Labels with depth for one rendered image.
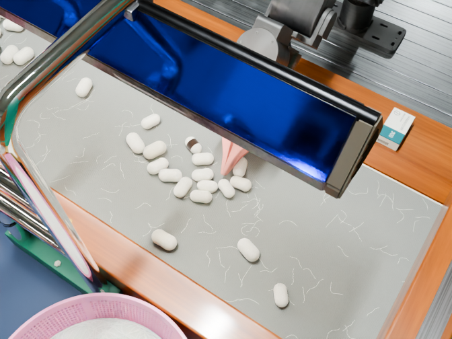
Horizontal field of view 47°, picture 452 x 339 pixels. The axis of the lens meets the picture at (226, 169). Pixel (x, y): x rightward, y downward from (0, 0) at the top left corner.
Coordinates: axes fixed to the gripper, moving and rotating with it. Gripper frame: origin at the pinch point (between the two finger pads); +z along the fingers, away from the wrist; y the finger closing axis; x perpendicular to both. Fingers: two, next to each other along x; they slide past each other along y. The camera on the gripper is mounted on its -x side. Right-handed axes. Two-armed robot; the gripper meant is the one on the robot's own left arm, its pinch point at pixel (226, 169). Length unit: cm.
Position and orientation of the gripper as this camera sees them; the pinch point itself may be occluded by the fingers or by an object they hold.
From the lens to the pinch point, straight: 77.0
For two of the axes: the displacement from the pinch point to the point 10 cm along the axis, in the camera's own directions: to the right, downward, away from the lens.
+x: 3.6, -0.8, 9.3
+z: -4.1, 8.8, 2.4
